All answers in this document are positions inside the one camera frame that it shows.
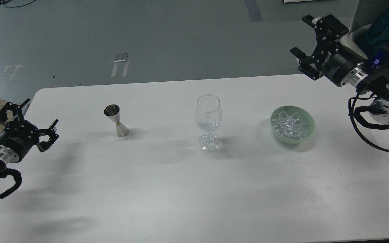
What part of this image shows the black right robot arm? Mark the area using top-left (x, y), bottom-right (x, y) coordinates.
top-left (290, 15), bottom-right (389, 153)

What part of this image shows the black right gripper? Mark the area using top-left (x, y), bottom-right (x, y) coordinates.
top-left (290, 15), bottom-right (365, 87)

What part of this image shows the clear wine glass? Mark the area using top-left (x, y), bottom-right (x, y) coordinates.
top-left (195, 94), bottom-right (222, 152)

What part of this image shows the white office chair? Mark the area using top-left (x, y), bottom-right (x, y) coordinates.
top-left (340, 0), bottom-right (389, 60)

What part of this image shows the green bowl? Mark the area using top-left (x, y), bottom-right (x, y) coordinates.
top-left (270, 106), bottom-right (315, 144)

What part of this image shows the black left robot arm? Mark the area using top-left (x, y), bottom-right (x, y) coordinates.
top-left (0, 99), bottom-right (59, 199)

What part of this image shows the person in teal sweater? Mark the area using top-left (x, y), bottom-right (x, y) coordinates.
top-left (363, 0), bottom-right (389, 74)

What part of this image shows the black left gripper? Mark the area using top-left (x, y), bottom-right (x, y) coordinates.
top-left (0, 98), bottom-right (59, 164)

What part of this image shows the steel double jigger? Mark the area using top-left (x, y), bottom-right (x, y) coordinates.
top-left (104, 104), bottom-right (129, 137)

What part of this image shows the pile of ice cubes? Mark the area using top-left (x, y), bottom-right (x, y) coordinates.
top-left (271, 109), bottom-right (311, 141)

